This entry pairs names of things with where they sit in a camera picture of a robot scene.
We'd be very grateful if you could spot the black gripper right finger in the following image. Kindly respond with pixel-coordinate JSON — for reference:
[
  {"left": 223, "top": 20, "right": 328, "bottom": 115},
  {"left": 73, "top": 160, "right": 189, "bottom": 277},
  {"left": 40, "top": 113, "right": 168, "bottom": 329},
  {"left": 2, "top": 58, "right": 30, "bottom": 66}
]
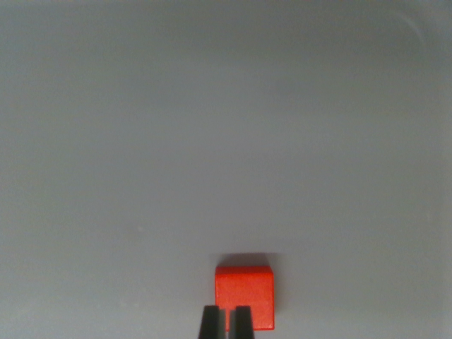
[{"left": 228, "top": 305, "right": 256, "bottom": 339}]

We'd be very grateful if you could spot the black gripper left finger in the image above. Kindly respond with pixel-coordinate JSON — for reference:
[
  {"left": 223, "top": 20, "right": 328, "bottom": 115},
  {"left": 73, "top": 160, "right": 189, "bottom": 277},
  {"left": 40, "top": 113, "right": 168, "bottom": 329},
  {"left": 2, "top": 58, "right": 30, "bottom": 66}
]
[{"left": 198, "top": 305, "right": 227, "bottom": 339}]

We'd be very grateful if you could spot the red cube block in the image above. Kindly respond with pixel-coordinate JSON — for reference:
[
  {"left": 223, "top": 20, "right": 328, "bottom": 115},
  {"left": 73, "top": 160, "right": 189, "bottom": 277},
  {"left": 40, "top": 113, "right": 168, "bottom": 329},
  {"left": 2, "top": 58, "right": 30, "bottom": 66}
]
[{"left": 214, "top": 265, "right": 276, "bottom": 331}]

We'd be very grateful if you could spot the white plastic tray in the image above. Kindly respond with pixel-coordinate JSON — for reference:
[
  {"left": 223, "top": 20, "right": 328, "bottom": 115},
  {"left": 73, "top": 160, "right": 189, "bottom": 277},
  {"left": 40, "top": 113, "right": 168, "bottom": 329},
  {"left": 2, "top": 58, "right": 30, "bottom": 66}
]
[{"left": 0, "top": 0, "right": 452, "bottom": 339}]

